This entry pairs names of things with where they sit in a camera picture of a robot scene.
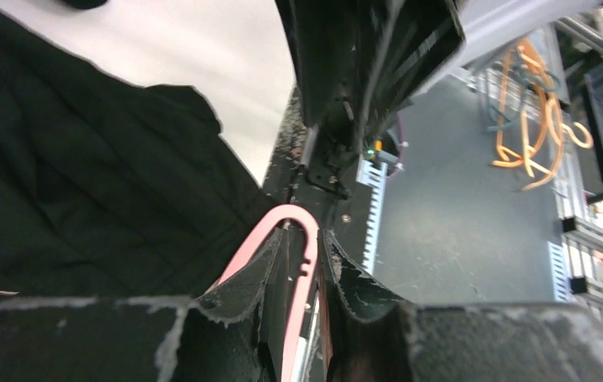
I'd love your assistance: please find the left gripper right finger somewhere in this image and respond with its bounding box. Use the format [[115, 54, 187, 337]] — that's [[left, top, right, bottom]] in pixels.
[[320, 230, 603, 381]]

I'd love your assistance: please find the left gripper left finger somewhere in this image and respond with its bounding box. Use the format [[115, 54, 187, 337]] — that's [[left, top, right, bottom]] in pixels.
[[0, 230, 282, 381]]

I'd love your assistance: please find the pink hanger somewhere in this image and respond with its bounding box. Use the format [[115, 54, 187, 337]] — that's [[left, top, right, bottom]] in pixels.
[[216, 204, 320, 382]]

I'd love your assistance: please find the black garment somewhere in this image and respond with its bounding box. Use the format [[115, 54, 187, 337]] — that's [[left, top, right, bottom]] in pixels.
[[0, 12, 274, 298]]

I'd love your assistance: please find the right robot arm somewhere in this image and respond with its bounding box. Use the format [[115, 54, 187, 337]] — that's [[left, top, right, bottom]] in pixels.
[[275, 0, 465, 150]]

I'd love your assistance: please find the orange cable bundle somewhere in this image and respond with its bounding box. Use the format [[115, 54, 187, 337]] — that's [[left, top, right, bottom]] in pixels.
[[485, 37, 594, 192]]

